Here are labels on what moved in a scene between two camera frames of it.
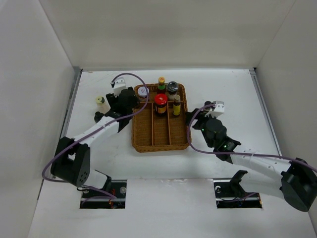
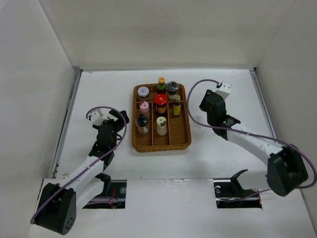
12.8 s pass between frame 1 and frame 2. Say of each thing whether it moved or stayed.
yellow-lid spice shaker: moved
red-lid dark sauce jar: stayed
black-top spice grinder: moved
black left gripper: moved
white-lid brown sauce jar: stayed
